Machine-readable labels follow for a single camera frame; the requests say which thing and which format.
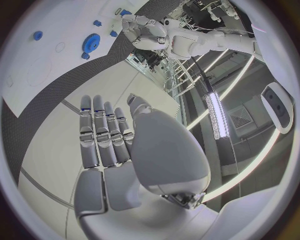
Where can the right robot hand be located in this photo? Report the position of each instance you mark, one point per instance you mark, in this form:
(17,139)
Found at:
(164,153)

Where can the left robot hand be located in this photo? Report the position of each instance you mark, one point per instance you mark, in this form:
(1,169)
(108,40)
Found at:
(150,31)

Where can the blue plug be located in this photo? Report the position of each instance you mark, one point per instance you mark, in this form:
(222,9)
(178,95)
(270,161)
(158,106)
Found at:
(126,12)

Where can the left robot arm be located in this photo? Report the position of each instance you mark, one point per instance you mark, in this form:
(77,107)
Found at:
(211,39)

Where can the white task board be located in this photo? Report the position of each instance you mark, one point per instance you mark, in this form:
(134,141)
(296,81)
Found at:
(70,28)

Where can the blue gear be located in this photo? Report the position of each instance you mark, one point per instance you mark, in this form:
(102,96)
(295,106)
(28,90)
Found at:
(91,42)

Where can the glowing light bar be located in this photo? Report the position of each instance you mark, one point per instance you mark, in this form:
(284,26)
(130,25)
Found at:
(216,116)

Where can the blue short cylinder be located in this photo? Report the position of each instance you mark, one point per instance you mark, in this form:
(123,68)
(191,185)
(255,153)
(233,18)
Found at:
(37,35)

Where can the metal frame rack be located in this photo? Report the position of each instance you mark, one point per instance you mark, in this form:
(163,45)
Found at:
(179,78)

